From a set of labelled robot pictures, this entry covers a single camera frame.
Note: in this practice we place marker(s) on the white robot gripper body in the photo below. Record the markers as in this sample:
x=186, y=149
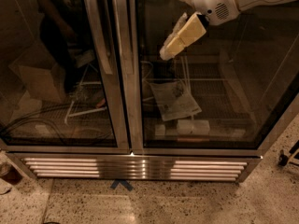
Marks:
x=214, y=3

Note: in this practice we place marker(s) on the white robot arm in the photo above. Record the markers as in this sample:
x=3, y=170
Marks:
x=247, y=4

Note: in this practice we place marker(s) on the paper manual inside fridge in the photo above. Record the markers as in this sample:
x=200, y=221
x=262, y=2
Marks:
x=174, y=100

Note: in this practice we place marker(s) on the small white block inside fridge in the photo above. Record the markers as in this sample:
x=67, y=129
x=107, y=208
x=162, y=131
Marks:
x=159, y=130

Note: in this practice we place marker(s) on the stainless glass door refrigerator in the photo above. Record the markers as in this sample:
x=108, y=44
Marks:
x=62, y=116

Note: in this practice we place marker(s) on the black caster wheel cart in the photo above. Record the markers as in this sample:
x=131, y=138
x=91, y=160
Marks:
x=292, y=159

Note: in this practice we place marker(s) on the blue tape floor marker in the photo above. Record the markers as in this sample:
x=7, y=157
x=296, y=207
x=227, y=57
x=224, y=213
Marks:
x=124, y=183

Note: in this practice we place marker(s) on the brown object at left edge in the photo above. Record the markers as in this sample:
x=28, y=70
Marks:
x=9, y=173

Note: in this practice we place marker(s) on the left fridge door handle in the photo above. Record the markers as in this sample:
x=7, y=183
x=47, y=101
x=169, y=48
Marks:
x=98, y=35

